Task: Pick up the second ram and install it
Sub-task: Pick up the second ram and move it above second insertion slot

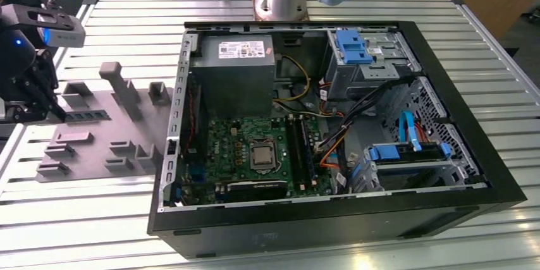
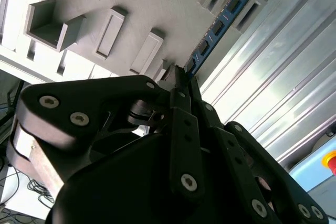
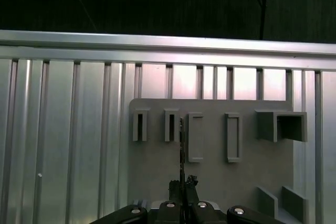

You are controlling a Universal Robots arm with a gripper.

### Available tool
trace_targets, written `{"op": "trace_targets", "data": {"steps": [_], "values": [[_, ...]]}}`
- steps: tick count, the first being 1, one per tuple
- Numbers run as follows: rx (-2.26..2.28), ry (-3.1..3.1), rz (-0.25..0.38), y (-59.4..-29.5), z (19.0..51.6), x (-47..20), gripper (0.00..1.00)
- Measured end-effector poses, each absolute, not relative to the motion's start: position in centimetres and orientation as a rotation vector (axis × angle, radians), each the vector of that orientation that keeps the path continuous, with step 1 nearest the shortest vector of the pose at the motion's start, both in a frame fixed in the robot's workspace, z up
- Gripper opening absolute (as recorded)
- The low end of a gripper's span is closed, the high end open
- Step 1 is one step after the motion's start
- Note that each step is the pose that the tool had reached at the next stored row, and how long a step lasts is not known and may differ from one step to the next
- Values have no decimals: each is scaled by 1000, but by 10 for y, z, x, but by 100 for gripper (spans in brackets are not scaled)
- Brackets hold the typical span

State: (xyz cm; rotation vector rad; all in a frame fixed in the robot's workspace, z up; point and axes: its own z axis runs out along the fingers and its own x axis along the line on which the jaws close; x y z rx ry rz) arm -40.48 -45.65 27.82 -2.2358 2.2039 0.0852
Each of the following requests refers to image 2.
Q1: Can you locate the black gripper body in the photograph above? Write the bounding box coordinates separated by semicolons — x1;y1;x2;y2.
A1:
46;133;257;224

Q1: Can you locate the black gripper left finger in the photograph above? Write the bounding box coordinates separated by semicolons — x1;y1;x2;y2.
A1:
6;64;199;202

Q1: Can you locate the blue RAM stick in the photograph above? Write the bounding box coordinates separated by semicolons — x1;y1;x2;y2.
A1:
185;0;257;77

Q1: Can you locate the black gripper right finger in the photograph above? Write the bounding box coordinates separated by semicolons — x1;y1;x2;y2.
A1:
191;77;329;224

